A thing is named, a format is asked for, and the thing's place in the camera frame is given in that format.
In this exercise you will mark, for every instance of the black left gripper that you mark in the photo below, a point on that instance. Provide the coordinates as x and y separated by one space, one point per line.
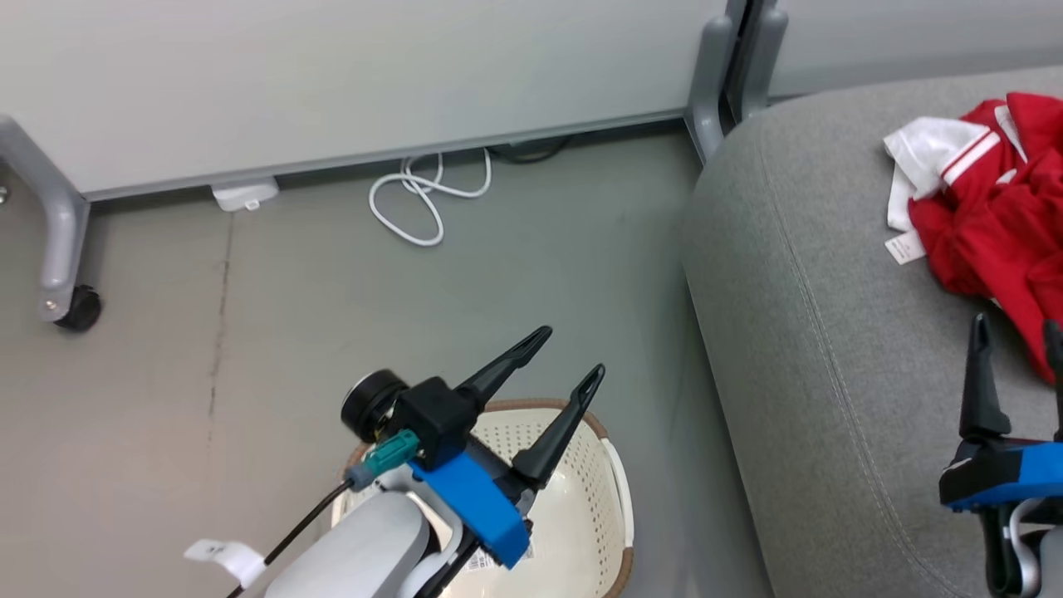
432 415

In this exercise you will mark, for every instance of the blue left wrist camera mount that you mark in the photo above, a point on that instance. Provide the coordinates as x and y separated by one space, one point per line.
477 507

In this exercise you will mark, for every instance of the large white partition panel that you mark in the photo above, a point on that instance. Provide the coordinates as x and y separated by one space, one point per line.
332 75

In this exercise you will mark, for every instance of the grey partition leg with caster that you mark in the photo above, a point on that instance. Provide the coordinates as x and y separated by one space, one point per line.
58 232

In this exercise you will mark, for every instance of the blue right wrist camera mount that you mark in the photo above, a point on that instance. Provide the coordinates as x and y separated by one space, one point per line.
1021 477

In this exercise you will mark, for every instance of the red garment with white trim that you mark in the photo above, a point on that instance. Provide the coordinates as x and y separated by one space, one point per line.
988 232

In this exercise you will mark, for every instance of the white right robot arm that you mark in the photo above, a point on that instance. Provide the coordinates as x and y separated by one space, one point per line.
1042 556

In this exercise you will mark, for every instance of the white power adapter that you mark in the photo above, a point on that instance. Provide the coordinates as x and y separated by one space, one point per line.
243 194

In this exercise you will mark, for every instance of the black caster wheel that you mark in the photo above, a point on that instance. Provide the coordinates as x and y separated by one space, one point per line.
80 309

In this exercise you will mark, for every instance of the beige perforated laundry basket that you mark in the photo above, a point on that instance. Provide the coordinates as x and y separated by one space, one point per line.
581 515

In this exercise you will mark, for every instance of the small white partition panel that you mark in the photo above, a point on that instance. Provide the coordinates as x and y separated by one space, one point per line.
913 41

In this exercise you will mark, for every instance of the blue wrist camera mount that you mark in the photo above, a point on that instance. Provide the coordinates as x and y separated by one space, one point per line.
477 507
1021 477

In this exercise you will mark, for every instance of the grey fabric sofa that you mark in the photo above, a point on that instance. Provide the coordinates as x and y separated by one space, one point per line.
830 349

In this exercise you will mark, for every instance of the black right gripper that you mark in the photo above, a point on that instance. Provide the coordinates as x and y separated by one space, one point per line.
967 465

